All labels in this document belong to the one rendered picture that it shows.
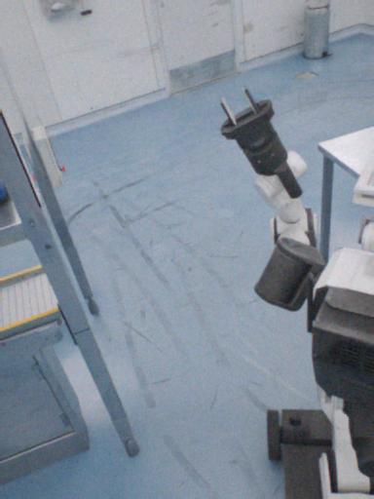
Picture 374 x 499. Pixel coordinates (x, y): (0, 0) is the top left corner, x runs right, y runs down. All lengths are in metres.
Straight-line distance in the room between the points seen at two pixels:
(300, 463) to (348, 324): 1.13
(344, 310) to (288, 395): 1.42
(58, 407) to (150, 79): 4.27
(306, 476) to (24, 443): 1.16
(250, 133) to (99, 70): 4.45
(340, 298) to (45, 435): 1.55
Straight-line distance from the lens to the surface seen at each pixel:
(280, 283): 1.13
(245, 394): 2.40
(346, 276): 1.08
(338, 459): 1.85
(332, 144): 2.43
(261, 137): 1.09
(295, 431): 2.06
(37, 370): 1.92
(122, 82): 5.56
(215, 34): 5.94
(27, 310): 1.77
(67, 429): 2.24
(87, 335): 1.67
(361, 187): 1.97
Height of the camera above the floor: 2.00
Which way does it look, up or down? 38 degrees down
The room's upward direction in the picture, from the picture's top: 11 degrees counter-clockwise
